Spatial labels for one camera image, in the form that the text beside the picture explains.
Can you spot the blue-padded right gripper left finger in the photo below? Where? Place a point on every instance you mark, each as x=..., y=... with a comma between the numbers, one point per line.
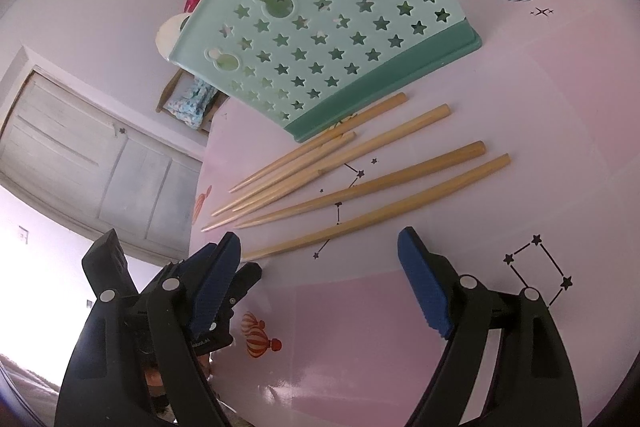
x=71, y=411

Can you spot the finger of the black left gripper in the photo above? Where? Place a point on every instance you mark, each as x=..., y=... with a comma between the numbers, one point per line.
x=220, y=337

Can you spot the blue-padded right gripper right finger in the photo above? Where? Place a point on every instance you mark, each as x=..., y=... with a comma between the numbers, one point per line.
x=532, y=383

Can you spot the wooden chopstick four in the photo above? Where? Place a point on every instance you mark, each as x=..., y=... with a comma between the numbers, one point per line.
x=272, y=195

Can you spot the wooden chopstick six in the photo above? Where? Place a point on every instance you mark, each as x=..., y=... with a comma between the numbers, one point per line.
x=388, y=212

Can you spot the wooden chopstick five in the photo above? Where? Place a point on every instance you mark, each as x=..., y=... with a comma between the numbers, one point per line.
x=402, y=176

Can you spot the wooden chopstick three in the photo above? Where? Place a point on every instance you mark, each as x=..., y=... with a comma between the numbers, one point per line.
x=342, y=156

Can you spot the wooden chopstick one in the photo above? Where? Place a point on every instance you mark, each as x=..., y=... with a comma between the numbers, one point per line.
x=350, y=123

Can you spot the person's left hand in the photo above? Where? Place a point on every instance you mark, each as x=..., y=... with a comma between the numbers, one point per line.
x=155, y=383

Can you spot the white door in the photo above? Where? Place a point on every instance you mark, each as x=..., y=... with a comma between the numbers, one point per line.
x=90, y=172

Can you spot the wooden chair with cloth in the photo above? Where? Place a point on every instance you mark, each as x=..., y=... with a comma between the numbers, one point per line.
x=190, y=100

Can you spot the pink patterned tablecloth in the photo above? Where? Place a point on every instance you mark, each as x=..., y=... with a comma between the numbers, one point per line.
x=555, y=86

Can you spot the teal star-cutout utensil holder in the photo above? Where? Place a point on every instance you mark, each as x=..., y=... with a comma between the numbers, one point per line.
x=306, y=64

